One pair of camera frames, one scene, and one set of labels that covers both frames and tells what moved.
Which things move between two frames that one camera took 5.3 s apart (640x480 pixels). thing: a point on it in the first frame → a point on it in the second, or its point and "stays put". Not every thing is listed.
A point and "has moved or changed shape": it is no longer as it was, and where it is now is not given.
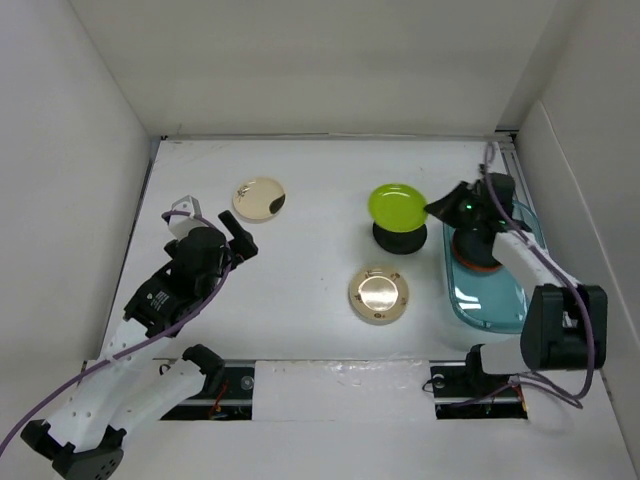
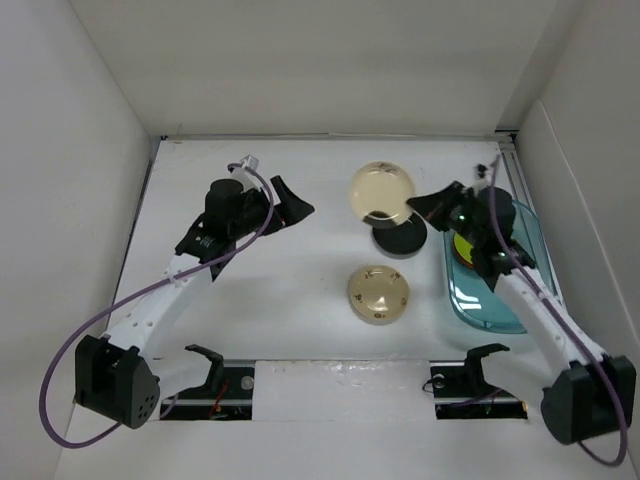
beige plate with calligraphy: [378, 294] stays put
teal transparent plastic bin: [494, 299] stays put
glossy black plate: [400, 243] stays put
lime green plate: [398, 208] → [463, 247]
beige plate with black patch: [259, 198] has moved or changed shape
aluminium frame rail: [511, 161] stays put
